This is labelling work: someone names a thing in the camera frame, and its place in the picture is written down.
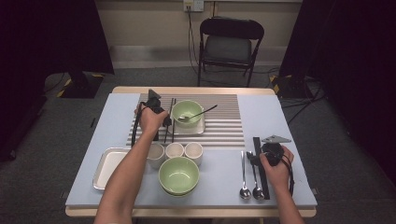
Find black stand base striped tape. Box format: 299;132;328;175
270;74;312;100
56;69;106;100

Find striped woven placemat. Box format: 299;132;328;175
125;92;246;147

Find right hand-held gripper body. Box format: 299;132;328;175
261;134;292;167

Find bundle of black floor cables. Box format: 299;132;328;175
279;76;328;125

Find silver metal spoon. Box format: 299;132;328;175
177;104;219;123
250;161;265;201
238;150;252;201

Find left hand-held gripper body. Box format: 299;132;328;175
143;89;165;115

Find person's right hand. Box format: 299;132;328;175
259;145;295;191

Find green ceramic bowl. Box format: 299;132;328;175
171;99;204;129
158;156;201;194
161;186;199;198

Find person's left hand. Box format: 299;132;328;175
134;103;169;138

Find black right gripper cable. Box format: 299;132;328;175
279;153;296;198

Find black wall socket cable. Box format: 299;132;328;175
186;6;201;76

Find white wall socket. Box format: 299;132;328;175
182;0;205;13

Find light blue table cover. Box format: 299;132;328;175
64;92;318;210

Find black folding chair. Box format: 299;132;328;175
197;17;265;88

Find row of black chopsticks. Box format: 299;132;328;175
252;136;271;201

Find dark curtain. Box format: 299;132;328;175
278;0;396;185
0;0;115;162

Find white ceramic cup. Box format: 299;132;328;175
184;142;205;166
164;142;185;160
147;143;165;170

